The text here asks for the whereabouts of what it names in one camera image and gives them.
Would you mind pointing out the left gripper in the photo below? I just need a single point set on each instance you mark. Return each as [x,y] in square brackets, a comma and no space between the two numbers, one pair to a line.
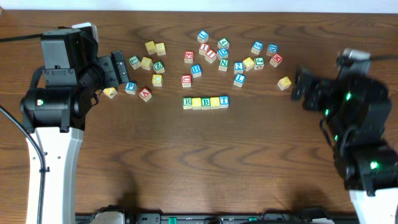
[107,71]

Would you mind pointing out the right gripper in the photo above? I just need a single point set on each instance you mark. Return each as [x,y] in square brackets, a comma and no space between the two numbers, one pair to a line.
[305,82]

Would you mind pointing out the red U block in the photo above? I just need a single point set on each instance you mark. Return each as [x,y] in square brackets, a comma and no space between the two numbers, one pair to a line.
[186,81]

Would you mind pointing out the green R block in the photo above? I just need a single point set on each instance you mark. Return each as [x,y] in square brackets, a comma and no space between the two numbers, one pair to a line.
[187,103]

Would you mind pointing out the blue T block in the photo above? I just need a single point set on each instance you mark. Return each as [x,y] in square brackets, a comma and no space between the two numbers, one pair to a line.
[224,101]

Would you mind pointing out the yellow O block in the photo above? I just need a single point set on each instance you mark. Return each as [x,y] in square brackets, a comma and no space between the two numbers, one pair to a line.
[196,103]
[215,103]

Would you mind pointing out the green B block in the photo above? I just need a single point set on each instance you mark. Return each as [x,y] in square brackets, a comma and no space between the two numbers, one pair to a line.
[205,103]

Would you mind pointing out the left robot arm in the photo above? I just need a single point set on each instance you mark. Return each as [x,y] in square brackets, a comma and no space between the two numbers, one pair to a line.
[54,110]

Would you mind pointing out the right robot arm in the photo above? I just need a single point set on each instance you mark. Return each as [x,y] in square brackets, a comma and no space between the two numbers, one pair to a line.
[355,108]

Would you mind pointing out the yellow block far right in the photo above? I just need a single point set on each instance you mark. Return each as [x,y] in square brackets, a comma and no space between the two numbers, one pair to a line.
[284,83]

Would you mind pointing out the green L block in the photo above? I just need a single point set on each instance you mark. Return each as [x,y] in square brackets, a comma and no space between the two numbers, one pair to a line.
[135,62]

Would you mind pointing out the yellow block far left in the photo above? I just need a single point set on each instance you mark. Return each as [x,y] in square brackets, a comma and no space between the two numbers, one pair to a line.
[110,92]

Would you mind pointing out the blue P block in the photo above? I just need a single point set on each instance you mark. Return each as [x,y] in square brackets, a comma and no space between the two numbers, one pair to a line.
[131,88]

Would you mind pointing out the red M block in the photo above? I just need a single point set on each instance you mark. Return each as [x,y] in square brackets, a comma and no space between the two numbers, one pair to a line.
[276,60]

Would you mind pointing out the yellow block beside L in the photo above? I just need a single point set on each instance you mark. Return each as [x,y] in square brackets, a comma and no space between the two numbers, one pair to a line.
[146,63]

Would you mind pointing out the red A block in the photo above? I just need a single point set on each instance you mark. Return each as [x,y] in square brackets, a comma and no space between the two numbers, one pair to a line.
[145,94]

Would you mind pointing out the yellow block top left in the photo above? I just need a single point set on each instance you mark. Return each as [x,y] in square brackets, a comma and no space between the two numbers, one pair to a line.
[150,47]

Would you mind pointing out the blue D block right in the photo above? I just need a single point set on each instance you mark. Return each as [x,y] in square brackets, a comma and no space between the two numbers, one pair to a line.
[272,50]

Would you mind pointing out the blue d block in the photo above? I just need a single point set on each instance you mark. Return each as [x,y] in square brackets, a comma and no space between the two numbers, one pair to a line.
[222,53]
[272,50]

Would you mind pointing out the yellow C block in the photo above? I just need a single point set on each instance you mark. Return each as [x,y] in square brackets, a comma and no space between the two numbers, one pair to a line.
[157,80]

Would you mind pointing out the green Z block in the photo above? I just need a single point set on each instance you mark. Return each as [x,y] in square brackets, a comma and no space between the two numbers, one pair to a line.
[159,67]

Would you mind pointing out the green J block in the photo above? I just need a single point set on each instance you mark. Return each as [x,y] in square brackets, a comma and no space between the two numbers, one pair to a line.
[259,63]

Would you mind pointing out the yellow S block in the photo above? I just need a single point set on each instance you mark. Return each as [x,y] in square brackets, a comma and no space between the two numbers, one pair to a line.
[160,49]

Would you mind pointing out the blue G block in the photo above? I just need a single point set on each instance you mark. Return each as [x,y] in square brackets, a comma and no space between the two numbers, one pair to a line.
[257,47]

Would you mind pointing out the yellow block right centre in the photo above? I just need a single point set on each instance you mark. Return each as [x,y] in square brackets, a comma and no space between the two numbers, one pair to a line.
[248,63]

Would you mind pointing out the blue L block lower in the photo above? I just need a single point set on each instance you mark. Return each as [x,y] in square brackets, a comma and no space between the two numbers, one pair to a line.
[239,80]

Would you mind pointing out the blue l block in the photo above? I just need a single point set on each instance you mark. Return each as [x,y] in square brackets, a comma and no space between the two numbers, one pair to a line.
[239,80]
[202,36]

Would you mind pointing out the blue 2 block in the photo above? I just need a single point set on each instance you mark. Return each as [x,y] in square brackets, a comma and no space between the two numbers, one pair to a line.
[238,67]

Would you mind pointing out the red E block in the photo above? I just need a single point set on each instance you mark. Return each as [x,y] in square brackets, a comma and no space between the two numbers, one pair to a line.
[188,56]

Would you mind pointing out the green N block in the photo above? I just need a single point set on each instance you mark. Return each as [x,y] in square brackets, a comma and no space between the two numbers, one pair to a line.
[223,65]

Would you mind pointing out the blue H block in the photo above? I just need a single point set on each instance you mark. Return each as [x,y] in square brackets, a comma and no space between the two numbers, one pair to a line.
[196,70]

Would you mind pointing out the blue D block centre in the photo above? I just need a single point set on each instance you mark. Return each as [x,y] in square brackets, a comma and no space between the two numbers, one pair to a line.
[222,53]

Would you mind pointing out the green 4 block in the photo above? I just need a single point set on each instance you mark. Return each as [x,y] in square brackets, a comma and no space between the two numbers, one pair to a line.
[223,43]

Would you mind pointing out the red I block upper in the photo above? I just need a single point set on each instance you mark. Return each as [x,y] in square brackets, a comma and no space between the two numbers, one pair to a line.
[204,47]

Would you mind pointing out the red i block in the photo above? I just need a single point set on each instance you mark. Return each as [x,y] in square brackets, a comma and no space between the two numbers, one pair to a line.
[210,56]
[204,47]

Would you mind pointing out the blue L block top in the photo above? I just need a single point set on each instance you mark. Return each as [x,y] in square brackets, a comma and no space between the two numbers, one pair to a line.
[202,36]

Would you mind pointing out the red I block lower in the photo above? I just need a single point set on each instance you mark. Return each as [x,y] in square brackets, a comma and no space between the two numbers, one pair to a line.
[210,56]

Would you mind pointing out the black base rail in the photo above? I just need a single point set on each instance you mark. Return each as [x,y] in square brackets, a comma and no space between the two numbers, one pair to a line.
[113,214]

